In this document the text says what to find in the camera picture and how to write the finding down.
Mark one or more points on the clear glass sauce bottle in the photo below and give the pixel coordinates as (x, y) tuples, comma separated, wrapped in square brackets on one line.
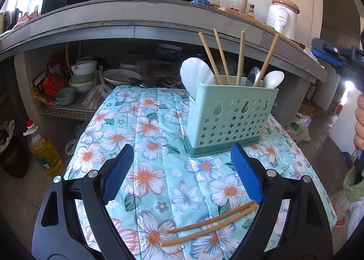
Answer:
[(234, 3)]

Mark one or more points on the wooden rolling pin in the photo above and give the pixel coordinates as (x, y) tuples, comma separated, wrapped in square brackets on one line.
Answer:
[(244, 6)]

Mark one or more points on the pale green bowl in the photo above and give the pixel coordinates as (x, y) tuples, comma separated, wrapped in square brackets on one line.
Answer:
[(82, 78)]

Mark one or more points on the large white spoon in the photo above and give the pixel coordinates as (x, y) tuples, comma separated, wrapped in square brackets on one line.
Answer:
[(194, 75)]

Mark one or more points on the cardboard box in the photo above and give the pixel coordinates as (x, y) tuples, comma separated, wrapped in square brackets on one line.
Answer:
[(307, 109)]

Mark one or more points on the metal spoon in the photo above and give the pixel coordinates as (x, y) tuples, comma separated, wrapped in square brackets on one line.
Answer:
[(253, 75)]

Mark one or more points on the white plastic bag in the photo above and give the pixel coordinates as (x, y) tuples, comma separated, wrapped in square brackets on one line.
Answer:
[(8, 127), (70, 146)]

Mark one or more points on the clear plastic bag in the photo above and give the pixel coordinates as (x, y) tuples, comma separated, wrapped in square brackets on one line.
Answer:
[(95, 96)]

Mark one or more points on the patterned metal shelf rack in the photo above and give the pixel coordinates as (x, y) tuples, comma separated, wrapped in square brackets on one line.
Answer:
[(65, 112)]

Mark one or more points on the person's right forearm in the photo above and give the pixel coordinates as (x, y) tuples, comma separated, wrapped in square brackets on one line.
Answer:
[(354, 187)]

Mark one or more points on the bamboo chopstick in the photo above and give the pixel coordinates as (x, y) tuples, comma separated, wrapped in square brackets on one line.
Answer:
[(213, 219), (210, 229), (241, 58), (210, 58), (221, 56)]

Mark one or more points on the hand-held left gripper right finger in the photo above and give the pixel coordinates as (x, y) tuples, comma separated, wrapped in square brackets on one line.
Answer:
[(247, 174)]

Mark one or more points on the wooden chopsticks bundle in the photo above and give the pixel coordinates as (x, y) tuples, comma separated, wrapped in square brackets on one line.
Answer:
[(267, 59)]

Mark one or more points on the blue bowl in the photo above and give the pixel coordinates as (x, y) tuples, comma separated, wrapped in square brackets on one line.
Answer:
[(65, 97)]

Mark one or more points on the woven trivet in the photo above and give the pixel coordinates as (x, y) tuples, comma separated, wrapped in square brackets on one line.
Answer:
[(285, 3)]

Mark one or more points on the green printed plastic bag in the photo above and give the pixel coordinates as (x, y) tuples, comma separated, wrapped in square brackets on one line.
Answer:
[(298, 129)]

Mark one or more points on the green perforated utensil holder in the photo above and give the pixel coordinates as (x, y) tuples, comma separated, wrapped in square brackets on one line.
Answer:
[(227, 123)]

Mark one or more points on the floral quilted blanket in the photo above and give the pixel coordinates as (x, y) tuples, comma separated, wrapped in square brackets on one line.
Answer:
[(159, 146)]

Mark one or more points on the red snack packets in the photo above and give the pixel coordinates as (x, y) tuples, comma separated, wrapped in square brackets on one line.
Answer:
[(49, 85)]

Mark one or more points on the cooking oil bottle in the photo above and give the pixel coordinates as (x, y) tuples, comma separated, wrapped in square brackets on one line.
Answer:
[(45, 154)]

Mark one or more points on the grey concrete kitchen counter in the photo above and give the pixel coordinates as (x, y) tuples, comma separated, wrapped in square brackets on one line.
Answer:
[(113, 18)]

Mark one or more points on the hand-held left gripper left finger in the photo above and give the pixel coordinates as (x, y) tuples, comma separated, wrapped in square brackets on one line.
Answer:
[(118, 174)]

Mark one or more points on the white plate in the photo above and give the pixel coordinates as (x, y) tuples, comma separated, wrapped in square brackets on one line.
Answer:
[(119, 75)]

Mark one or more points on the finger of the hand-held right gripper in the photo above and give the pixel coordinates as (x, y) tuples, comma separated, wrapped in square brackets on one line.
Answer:
[(330, 43), (327, 56)]

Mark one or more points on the white floral bowl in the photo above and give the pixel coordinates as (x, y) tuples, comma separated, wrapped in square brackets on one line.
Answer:
[(82, 69)]

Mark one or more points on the person's right hand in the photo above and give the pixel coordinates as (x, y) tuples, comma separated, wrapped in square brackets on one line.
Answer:
[(360, 123)]

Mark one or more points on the white kitchen appliance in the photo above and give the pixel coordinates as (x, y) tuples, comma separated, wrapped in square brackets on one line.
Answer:
[(280, 19)]

